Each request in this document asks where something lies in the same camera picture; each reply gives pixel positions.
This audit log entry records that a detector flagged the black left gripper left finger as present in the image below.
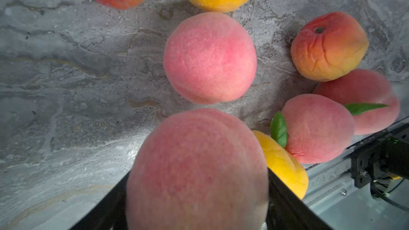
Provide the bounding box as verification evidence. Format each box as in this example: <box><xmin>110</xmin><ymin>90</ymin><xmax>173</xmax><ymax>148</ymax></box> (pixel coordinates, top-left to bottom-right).
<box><xmin>70</xmin><ymin>172</ymin><xmax>130</xmax><ymax>230</ymax></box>

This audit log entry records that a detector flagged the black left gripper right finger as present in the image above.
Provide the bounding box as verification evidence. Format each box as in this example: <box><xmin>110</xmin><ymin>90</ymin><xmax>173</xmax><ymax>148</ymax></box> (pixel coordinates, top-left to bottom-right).
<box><xmin>266</xmin><ymin>169</ymin><xmax>331</xmax><ymax>230</ymax></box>

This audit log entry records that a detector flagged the pink peach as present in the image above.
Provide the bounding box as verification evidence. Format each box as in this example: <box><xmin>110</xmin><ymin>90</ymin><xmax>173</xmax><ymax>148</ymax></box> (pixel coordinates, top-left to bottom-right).
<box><xmin>163</xmin><ymin>12</ymin><xmax>257</xmax><ymax>104</ymax></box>
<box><xmin>270</xmin><ymin>94</ymin><xmax>355</xmax><ymax>164</ymax></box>
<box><xmin>126</xmin><ymin>109</ymin><xmax>268</xmax><ymax>230</ymax></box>
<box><xmin>313</xmin><ymin>69</ymin><xmax>400</xmax><ymax>135</ymax></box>

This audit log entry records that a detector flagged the yellow peach front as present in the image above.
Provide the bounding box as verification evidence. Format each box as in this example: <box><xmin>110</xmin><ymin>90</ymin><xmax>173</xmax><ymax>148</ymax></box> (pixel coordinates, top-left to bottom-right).
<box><xmin>252</xmin><ymin>131</ymin><xmax>309</xmax><ymax>200</ymax></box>

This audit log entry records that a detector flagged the orange yellow peach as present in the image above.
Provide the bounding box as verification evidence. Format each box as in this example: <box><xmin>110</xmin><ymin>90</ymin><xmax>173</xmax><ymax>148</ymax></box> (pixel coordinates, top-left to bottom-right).
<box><xmin>290</xmin><ymin>12</ymin><xmax>369</xmax><ymax>82</ymax></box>

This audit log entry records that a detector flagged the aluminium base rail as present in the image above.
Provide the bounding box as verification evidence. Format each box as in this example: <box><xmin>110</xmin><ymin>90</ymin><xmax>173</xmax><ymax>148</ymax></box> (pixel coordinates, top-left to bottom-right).
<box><xmin>303</xmin><ymin>118</ymin><xmax>409</xmax><ymax>214</ymax></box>

